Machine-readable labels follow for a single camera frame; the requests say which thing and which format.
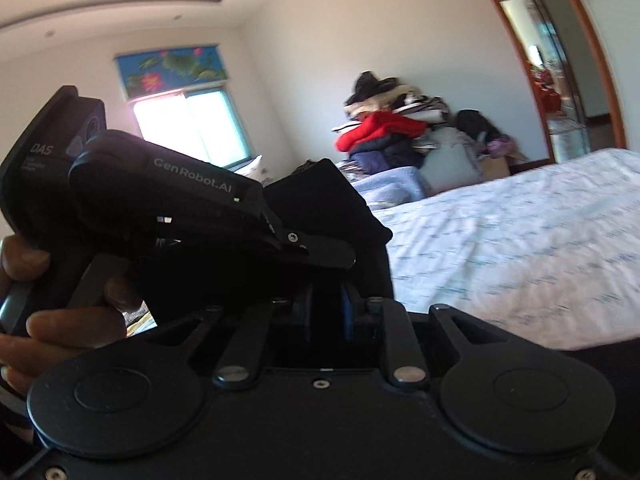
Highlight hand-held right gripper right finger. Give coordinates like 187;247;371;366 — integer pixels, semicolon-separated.
340;282;506;389

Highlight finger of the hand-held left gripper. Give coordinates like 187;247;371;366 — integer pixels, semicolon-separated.
260;207;358;271

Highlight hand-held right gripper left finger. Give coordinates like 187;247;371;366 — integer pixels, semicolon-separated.
145;282;317;387

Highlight black pants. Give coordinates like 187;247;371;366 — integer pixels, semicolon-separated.
262;158;396;313

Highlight person's left hand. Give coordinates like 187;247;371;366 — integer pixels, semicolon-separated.
0;235;146;403

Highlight window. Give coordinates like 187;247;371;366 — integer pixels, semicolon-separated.
127;86;254;171

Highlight blue striped blanket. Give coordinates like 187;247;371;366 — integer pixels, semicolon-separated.
350;166;426;208

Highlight navy jacket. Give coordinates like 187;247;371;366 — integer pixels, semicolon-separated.
349;135;426;172

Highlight red jacket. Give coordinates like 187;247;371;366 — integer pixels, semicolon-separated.
335;111;429;153

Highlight floral roller blind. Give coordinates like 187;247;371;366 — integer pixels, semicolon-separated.
114;44;231;99

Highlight pale grey bag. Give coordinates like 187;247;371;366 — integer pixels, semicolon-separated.
419;140;484;197

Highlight pile of clothes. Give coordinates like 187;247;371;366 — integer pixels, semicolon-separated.
332;70;453;181

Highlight white printed bedsheet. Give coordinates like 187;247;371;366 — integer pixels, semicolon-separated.
367;147;640;353

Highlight cardboard box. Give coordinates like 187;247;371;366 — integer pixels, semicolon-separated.
479;155;512;179

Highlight black bag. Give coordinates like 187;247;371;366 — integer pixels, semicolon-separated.
454;109;497;147

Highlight red gift boxes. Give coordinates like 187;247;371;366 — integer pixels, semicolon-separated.
531;67;562;117

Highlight white wardrobe sliding door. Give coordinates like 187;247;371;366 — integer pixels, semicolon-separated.
555;0;640;153

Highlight wooden door frame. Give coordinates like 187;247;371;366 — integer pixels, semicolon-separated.
470;0;628;163

